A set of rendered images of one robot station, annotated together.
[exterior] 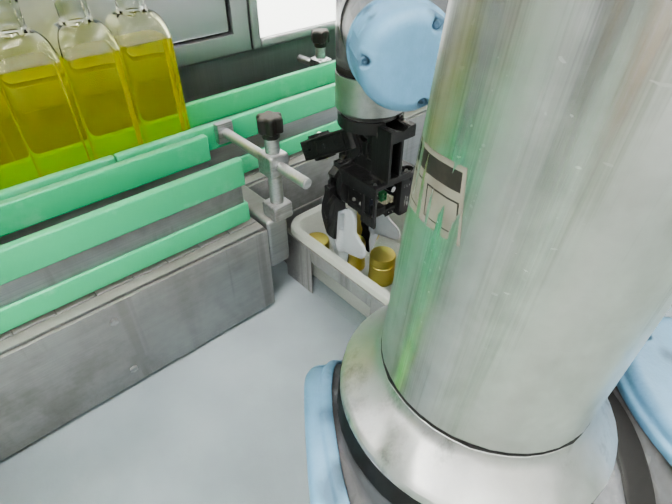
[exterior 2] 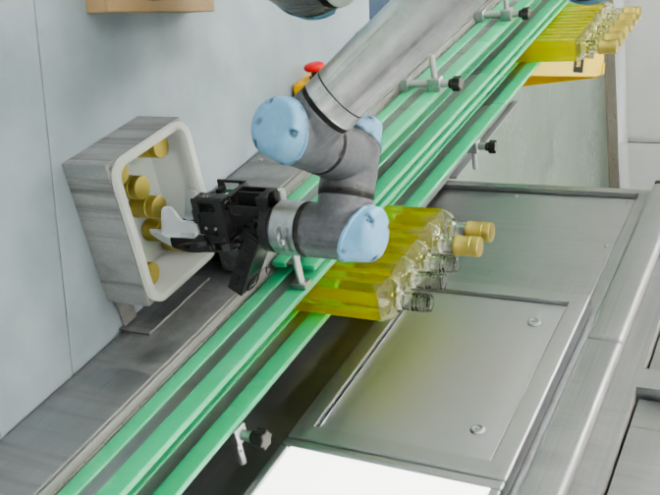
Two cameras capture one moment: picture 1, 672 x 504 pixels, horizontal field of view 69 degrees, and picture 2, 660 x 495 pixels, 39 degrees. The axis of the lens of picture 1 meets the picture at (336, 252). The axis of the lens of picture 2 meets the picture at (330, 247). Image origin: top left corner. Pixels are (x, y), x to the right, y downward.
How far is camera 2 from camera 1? 139 cm
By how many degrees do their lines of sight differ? 79
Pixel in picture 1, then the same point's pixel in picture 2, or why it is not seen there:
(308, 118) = (242, 335)
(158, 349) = (254, 167)
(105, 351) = not seen: hidden behind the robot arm
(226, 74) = (279, 439)
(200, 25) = (340, 411)
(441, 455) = not seen: outside the picture
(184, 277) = (280, 182)
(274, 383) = (196, 133)
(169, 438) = (238, 114)
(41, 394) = not seen: hidden behind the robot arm
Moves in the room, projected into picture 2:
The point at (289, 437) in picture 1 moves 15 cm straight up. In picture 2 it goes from (196, 89) to (275, 88)
